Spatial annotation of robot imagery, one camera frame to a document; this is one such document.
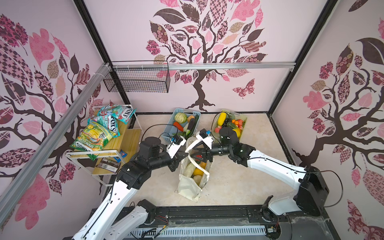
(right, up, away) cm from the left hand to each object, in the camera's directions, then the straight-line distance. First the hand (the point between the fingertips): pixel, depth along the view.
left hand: (185, 155), depth 66 cm
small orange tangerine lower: (+35, +16, +41) cm, 56 cm away
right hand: (+3, +2, +4) cm, 5 cm away
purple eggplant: (+1, +15, +38) cm, 41 cm away
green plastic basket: (+28, +20, +43) cm, 54 cm away
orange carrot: (-8, +14, +44) cm, 47 cm away
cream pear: (+6, -14, +11) cm, 19 cm away
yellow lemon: (+35, +9, +37) cm, 52 cm away
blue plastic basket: (-15, +11, +43) cm, 47 cm away
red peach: (+38, +17, +42) cm, 59 cm away
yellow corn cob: (+24, +20, +41) cm, 51 cm away
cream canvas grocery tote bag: (0, -16, +4) cm, 16 cm away
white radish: (+1, -10, +13) cm, 17 cm away
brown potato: (0, +20, +42) cm, 47 cm away
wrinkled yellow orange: (+6, -12, +15) cm, 20 cm away
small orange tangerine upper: (+33, +17, +44) cm, 58 cm away
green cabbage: (-6, +20, +41) cm, 46 cm away
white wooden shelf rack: (-33, +6, -4) cm, 34 cm away
